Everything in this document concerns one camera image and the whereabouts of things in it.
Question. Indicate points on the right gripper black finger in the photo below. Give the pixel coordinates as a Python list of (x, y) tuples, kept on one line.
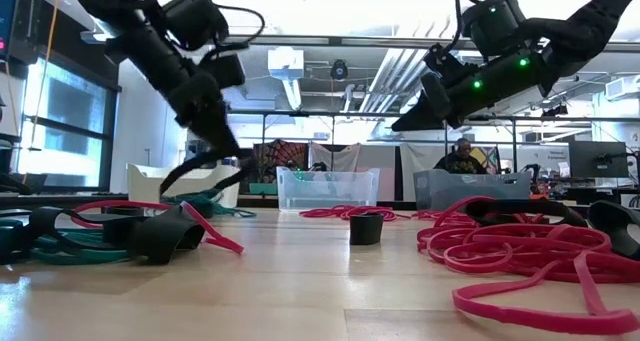
[(430, 125), (420, 108)]

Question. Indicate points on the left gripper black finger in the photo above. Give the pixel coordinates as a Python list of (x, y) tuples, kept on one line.
[(192, 166), (245, 171)]

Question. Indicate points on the teal rubber band pile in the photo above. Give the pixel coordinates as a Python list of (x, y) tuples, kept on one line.
[(202, 206), (75, 256)]

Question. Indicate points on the single red rubber band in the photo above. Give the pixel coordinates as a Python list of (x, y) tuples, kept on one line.
[(230, 245)]

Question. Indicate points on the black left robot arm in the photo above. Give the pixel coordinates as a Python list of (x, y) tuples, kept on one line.
[(150, 51)]

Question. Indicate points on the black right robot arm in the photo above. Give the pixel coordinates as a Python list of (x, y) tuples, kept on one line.
[(590, 26)]

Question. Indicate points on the red rubber band pile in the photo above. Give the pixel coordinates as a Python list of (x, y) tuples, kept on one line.
[(430, 214), (350, 212), (525, 246)]

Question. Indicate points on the white hanging sheet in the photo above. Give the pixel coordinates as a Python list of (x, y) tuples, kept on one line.
[(420, 158), (332, 156)]

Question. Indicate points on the person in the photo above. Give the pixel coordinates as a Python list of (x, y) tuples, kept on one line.
[(460, 163)]

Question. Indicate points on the white plastic basket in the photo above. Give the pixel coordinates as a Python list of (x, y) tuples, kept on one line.
[(145, 186)]

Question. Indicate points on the grey plastic basket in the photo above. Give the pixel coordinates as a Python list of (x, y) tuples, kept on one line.
[(475, 191)]

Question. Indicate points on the clear plastic basket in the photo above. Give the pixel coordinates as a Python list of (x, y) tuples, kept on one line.
[(325, 191)]

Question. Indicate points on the black metal railing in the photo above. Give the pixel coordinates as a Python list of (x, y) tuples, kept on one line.
[(310, 114)]

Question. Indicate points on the black round ceiling device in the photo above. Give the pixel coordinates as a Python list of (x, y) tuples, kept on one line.
[(339, 70)]

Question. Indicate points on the white ceiling unit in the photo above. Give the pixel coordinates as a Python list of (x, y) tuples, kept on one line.
[(285, 63)]

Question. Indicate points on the black background monitor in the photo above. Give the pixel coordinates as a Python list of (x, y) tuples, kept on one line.
[(597, 158)]

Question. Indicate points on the black framed window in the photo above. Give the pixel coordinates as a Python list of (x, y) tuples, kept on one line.
[(65, 131)]

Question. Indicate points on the desk computer monitor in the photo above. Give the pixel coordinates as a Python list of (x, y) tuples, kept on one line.
[(7, 21)]

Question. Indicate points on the black aluminium table frame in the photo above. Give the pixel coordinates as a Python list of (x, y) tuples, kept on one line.
[(257, 201)]

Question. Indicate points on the colourful wall tapestry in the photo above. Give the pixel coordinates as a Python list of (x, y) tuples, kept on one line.
[(280, 156)]

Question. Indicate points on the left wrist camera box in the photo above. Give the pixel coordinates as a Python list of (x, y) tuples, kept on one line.
[(227, 71)]

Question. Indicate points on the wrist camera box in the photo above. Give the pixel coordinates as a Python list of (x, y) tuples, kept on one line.
[(445, 61), (227, 71)]

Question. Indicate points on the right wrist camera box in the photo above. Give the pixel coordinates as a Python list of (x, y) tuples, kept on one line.
[(445, 61)]

